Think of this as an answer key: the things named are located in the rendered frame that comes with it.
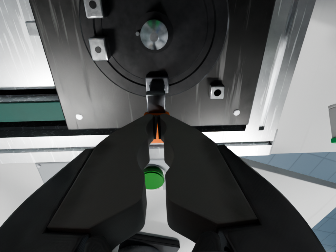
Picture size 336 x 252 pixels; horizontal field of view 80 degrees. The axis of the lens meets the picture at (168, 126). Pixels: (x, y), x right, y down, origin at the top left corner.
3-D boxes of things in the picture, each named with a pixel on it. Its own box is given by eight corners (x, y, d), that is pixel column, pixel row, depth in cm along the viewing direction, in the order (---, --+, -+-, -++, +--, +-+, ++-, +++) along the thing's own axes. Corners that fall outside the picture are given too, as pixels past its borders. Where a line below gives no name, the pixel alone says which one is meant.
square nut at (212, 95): (221, 96, 25) (223, 99, 24) (208, 96, 25) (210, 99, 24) (223, 83, 24) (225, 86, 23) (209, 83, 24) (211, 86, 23)
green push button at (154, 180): (164, 181, 34) (164, 190, 32) (140, 181, 34) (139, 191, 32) (164, 162, 32) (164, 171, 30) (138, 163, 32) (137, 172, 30)
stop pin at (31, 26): (57, 32, 25) (41, 36, 21) (47, 32, 24) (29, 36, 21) (54, 19, 24) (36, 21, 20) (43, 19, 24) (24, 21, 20)
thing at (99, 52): (111, 57, 20) (108, 61, 19) (96, 58, 20) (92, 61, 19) (108, 35, 19) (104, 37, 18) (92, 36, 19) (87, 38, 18)
